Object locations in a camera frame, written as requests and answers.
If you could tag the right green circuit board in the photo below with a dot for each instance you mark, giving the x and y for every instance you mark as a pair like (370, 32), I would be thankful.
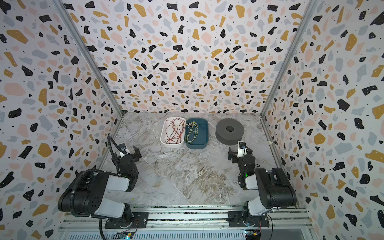
(253, 235)

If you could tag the left green circuit board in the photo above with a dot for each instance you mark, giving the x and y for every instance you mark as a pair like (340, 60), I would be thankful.
(123, 236)

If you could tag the aluminium corner post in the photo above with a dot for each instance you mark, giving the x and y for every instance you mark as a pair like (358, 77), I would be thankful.
(65, 16)
(290, 54)

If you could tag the white plastic bin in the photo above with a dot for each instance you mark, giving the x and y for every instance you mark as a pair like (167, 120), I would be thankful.
(173, 132)

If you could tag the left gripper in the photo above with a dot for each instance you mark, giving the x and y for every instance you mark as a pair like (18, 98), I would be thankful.
(132, 154)

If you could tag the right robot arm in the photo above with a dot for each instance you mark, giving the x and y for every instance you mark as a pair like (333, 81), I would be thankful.
(274, 188)

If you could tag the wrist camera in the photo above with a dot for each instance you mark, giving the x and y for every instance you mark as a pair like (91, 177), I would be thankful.
(242, 149)
(122, 149)

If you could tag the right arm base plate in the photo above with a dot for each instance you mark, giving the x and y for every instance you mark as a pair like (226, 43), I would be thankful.
(239, 219)

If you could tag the left aluminium corner post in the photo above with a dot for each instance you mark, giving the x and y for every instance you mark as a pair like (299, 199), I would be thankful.
(65, 16)

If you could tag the teal plastic bin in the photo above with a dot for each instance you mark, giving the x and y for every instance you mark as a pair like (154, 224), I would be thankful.
(197, 133)

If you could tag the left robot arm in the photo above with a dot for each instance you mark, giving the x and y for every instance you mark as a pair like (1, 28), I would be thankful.
(85, 196)

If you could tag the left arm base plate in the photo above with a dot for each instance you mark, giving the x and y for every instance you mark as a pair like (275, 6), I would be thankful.
(135, 220)

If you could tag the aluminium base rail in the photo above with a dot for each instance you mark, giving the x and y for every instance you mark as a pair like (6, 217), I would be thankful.
(210, 223)

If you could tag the grey cable spool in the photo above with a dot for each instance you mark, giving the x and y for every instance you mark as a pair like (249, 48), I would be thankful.
(229, 131)

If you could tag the green circuit board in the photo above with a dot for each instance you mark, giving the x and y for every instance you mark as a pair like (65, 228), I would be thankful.
(123, 236)
(253, 235)

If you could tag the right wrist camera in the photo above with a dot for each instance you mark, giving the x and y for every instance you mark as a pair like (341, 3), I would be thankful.
(242, 149)

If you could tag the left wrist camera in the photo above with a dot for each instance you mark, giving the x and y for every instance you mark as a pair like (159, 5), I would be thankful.
(122, 149)

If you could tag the right aluminium corner post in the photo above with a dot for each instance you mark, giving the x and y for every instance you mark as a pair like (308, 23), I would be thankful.
(290, 54)

